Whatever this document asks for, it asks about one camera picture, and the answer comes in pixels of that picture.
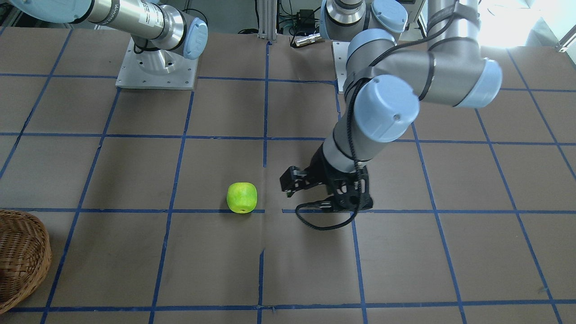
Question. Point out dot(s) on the green apple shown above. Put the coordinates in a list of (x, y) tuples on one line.
[(242, 197)]

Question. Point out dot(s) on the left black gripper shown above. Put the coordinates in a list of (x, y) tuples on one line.
[(322, 171)]

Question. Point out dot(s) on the black power adapter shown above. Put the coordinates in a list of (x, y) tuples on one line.
[(305, 21)]

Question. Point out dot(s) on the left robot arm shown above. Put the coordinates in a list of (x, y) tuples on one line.
[(385, 84)]

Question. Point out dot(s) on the wicker basket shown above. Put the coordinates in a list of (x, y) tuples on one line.
[(25, 256)]

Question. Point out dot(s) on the silver metal connector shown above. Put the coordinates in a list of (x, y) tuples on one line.
[(306, 41)]

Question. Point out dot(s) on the aluminium frame post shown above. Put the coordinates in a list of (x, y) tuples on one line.
[(267, 15)]

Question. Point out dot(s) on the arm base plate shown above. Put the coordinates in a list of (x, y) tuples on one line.
[(341, 54), (155, 70)]

